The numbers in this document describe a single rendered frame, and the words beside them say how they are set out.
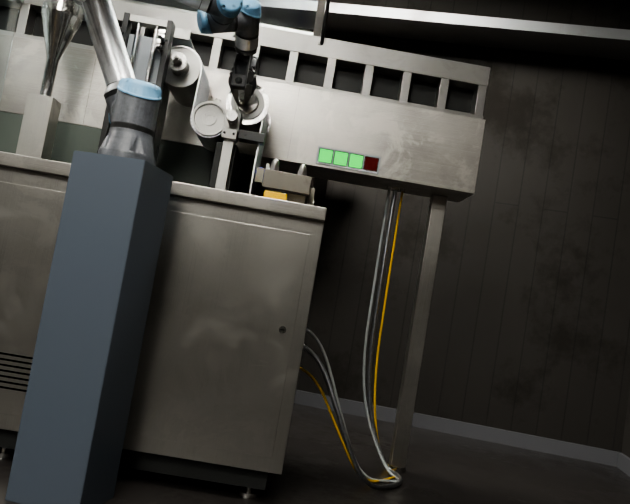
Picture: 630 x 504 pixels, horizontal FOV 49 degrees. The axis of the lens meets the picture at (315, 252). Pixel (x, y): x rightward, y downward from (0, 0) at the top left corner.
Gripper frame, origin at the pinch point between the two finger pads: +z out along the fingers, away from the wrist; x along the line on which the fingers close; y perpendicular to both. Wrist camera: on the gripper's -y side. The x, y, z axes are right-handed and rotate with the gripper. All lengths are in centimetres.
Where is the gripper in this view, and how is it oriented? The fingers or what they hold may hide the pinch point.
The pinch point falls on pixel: (241, 102)
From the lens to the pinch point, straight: 241.4
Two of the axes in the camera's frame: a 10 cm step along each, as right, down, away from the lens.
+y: 1.0, -7.1, 6.9
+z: -1.4, 6.8, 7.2
